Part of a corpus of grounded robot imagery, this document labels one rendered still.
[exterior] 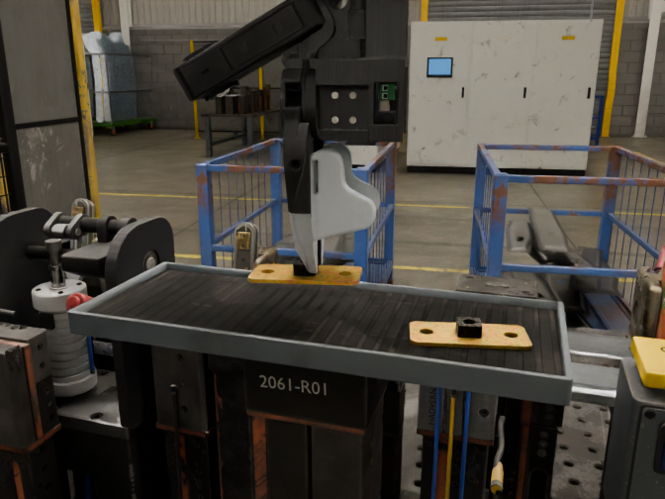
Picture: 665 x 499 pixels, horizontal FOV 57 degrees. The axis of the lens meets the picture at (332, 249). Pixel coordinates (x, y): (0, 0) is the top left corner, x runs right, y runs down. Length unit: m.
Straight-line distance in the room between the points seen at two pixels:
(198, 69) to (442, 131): 8.26
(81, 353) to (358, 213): 0.46
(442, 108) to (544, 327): 8.20
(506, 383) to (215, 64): 0.28
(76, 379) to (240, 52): 0.49
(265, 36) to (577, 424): 1.03
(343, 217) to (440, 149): 8.28
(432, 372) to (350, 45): 0.22
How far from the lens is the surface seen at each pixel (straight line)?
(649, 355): 0.47
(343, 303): 0.51
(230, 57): 0.44
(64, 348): 0.78
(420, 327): 0.46
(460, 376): 0.41
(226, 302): 0.52
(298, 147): 0.40
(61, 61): 4.46
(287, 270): 0.47
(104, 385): 0.84
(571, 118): 8.82
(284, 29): 0.43
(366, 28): 0.42
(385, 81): 0.40
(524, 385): 0.40
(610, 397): 0.76
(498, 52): 8.67
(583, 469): 1.18
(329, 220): 0.43
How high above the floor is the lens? 1.34
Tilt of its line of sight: 16 degrees down
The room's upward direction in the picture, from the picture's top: straight up
